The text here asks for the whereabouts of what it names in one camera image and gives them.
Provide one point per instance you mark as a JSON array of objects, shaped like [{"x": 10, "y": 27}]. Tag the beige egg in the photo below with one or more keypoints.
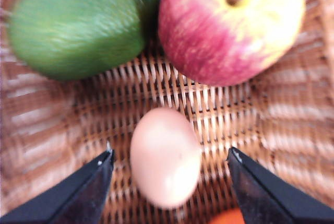
[{"x": 165, "y": 157}]

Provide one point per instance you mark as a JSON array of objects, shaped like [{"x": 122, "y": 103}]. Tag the orange tangerine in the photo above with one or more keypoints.
[{"x": 232, "y": 216}]

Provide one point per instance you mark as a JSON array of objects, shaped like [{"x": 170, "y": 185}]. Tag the green avocado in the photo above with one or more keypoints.
[{"x": 80, "y": 39}]

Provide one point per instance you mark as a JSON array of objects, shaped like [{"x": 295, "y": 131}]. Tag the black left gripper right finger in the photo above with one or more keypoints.
[{"x": 264, "y": 197}]

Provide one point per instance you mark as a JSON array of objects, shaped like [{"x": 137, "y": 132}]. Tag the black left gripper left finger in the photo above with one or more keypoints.
[{"x": 79, "y": 200}]

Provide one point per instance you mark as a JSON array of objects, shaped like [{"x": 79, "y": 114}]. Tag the red yellow apple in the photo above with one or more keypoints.
[{"x": 229, "y": 42}]

